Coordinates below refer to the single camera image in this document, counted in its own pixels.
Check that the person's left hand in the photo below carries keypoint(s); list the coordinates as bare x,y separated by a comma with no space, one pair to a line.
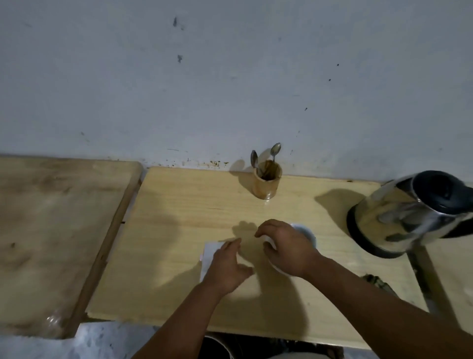
225,270

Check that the person's right hand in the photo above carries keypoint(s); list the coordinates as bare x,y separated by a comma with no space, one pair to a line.
292,251

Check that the silver foil sachet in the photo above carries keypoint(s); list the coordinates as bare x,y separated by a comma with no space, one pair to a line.
208,255

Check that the green cloth rag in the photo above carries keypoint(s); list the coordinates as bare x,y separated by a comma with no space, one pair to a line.
377,283

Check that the long metal spoon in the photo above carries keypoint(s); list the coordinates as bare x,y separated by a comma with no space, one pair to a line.
275,148

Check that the person's left forearm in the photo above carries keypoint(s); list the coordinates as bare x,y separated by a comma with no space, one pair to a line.
177,325

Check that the person's right forearm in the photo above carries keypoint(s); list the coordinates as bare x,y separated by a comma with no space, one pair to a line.
388,318

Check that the wooden spoon holder cup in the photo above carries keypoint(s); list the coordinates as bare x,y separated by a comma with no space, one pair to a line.
266,188

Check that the light wooden table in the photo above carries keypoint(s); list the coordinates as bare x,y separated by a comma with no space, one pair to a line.
166,207

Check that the short metal spoon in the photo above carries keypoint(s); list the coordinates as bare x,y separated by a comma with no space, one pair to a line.
254,157

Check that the pale scuffed wooden table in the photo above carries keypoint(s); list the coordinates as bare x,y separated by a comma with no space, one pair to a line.
451,277

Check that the worn stained wooden table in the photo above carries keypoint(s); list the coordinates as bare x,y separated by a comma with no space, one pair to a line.
55,222

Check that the clear plastic wrap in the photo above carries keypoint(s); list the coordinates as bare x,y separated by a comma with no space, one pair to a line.
57,325

